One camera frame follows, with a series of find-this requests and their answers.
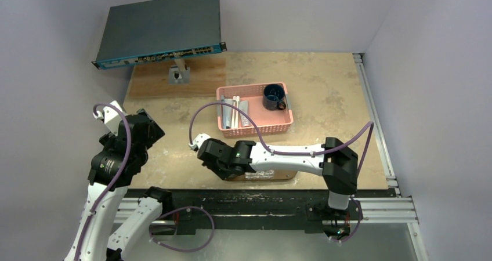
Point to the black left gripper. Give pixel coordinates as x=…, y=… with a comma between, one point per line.
x=155, y=133

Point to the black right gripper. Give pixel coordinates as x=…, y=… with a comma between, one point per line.
x=207, y=154

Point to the oval wooden tray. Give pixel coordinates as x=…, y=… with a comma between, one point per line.
x=280, y=175

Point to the pink plastic basket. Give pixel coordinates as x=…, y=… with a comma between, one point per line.
x=269, y=121

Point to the dark blue mug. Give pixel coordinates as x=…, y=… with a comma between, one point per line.
x=274, y=97

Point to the clear glass toothbrush holder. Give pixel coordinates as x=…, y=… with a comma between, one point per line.
x=262, y=175

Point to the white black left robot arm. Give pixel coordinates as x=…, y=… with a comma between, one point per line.
x=122, y=157

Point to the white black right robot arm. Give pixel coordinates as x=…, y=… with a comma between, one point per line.
x=335, y=162

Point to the blue capped toothpaste tube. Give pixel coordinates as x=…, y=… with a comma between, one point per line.
x=226, y=113

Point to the brown wooden board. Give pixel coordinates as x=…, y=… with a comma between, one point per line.
x=195, y=77

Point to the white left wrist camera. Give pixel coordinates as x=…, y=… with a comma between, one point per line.
x=109, y=114

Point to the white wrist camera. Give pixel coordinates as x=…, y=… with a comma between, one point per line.
x=198, y=141
x=109, y=114

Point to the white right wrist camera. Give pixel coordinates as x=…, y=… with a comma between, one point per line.
x=198, y=141

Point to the black table front rail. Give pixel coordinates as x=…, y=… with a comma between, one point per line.
x=193, y=209

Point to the grey metal bracket stand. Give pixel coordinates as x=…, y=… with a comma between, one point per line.
x=179, y=73

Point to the grey blue network switch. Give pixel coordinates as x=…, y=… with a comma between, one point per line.
x=159, y=30

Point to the aluminium frame rail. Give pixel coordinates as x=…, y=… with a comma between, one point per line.
x=383, y=210

